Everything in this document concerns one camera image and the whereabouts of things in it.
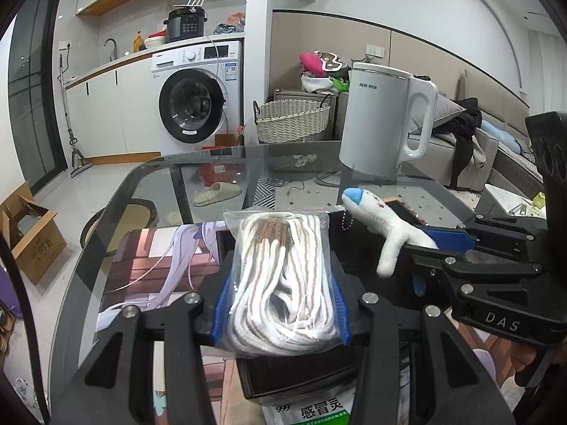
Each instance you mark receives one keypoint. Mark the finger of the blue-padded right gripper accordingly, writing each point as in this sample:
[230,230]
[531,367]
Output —
[450,239]

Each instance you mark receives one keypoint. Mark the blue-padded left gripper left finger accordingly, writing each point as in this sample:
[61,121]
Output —
[114,385]

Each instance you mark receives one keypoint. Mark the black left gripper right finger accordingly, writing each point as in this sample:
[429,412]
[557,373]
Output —
[447,382]

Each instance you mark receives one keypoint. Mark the white plush toy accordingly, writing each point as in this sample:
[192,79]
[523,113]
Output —
[381,219]

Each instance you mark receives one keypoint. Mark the green medicine sachet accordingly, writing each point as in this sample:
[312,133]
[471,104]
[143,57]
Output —
[332,408]

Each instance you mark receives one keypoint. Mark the black cardboard box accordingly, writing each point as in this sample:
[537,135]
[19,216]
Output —
[281,320]

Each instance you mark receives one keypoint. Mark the grey sofa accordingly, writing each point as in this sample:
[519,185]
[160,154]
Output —
[501,151]

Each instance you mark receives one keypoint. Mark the white electric kettle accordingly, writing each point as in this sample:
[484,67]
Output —
[378,117]

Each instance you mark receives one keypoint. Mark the purple yoga mat roll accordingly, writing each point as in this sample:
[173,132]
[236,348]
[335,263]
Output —
[7,295]

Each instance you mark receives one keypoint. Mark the brown cardboard box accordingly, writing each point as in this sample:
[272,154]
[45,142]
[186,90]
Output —
[31,233]

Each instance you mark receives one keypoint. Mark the woven laundry basket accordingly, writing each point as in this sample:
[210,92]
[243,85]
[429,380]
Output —
[291,121]

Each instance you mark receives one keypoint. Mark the pile of colourful clothes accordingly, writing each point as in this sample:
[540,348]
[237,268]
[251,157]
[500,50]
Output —
[324,72]

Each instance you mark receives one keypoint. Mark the beige slipper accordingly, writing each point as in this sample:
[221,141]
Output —
[218,192]

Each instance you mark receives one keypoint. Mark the floor mop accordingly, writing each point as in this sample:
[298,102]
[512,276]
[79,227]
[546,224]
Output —
[79,164]

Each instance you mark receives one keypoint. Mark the white kitchen cabinet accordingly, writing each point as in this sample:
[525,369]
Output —
[116,112]

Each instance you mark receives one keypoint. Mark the white washing machine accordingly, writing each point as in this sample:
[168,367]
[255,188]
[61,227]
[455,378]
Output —
[199,96]

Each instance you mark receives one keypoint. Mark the black rice cooker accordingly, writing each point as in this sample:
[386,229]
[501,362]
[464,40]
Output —
[186,22]

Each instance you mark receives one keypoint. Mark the black glass door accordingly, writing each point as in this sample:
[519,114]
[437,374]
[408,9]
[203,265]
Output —
[31,100]

